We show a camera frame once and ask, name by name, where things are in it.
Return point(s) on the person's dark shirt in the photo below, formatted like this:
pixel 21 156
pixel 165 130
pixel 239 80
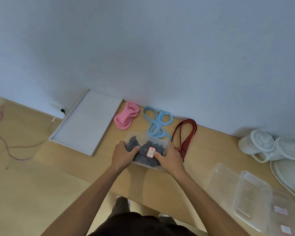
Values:
pixel 137 226

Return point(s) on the person's left thumb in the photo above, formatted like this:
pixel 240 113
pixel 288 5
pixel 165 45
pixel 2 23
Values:
pixel 134 150

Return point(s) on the clear plastic container pink labels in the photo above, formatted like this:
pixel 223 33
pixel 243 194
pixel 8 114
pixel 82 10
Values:
pixel 287 218

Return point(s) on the person's right hand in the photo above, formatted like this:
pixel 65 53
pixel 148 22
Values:
pixel 170 160

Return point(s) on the person's right thumb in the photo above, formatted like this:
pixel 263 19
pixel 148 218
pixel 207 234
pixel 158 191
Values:
pixel 158 155

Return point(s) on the person's right forearm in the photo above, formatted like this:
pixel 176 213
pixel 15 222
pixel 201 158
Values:
pixel 206 206

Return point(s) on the white wall outlet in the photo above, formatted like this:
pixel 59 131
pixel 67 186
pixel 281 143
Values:
pixel 56 109

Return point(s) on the white desk fan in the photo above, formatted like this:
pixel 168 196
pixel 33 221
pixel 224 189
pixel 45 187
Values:
pixel 263 143

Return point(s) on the white rectangular tray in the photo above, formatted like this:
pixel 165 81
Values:
pixel 87 122

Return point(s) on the black plug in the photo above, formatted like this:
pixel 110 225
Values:
pixel 63 111

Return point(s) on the clear plastic lid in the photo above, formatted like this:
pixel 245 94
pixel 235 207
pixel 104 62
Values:
pixel 222 184

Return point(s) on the empty clear plastic container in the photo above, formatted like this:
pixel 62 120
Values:
pixel 253 199

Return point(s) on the red black resistance band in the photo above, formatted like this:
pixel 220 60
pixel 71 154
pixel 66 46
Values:
pixel 193 131

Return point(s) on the person's left hand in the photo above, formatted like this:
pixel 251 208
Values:
pixel 121 157

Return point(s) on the clear plastic container red label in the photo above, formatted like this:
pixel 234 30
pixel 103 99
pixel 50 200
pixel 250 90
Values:
pixel 143 139

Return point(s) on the dark grey bands bundle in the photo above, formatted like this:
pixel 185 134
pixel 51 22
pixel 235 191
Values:
pixel 146 148

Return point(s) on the pink resistance band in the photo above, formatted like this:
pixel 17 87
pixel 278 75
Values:
pixel 126 116

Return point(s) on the light blue resistance band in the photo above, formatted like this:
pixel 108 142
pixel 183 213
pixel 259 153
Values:
pixel 153 127

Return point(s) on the person's dark trousers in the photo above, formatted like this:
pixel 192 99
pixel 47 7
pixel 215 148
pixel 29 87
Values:
pixel 120 206

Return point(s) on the person's left forearm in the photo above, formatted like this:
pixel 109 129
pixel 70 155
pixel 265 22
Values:
pixel 88 201

